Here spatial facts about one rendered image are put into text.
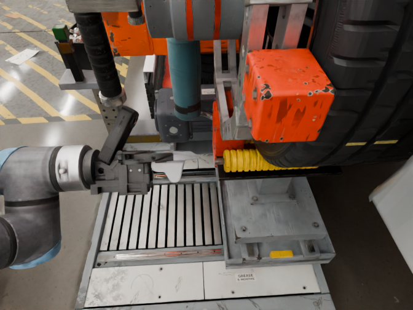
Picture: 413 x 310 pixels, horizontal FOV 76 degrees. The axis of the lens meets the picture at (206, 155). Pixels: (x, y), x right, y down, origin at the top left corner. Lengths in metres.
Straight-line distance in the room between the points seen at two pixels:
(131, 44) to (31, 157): 0.67
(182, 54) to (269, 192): 0.54
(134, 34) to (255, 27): 0.81
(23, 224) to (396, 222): 0.55
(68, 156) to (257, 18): 0.39
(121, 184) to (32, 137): 1.29
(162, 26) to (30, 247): 0.46
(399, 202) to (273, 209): 0.65
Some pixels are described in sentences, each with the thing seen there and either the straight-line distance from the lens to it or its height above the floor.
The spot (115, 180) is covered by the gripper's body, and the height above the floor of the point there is 0.62.
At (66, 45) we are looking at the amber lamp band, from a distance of 1.11.
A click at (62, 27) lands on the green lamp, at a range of 1.10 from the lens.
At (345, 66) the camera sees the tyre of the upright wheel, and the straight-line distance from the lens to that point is 0.32.
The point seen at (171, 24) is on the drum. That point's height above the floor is 0.83.
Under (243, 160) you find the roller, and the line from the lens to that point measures 0.67.
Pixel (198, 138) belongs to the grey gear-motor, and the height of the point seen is 0.10.
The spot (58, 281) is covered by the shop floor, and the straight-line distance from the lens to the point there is 1.20.
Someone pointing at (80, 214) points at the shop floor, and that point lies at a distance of 1.31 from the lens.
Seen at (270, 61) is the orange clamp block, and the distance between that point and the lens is 0.32.
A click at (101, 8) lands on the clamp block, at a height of 0.91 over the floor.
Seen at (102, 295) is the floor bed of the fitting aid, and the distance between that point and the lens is 1.04.
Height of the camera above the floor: 1.03
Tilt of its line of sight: 48 degrees down
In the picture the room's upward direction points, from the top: straight up
